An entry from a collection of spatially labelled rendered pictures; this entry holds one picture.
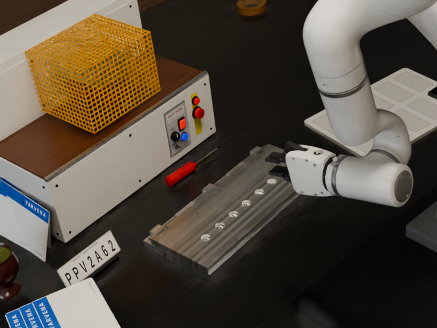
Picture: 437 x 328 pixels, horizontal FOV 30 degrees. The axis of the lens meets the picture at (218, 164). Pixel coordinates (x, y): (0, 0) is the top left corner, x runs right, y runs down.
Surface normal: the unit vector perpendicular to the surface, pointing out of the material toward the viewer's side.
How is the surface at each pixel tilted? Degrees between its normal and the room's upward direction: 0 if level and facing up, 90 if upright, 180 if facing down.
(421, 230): 1
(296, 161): 85
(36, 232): 69
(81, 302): 0
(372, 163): 13
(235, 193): 0
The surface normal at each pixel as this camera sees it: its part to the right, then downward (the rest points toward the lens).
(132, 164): 0.75, 0.32
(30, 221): -0.69, 0.16
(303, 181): -0.63, 0.50
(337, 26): 0.00, 0.34
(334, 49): 0.04, 0.60
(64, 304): -0.11, -0.80
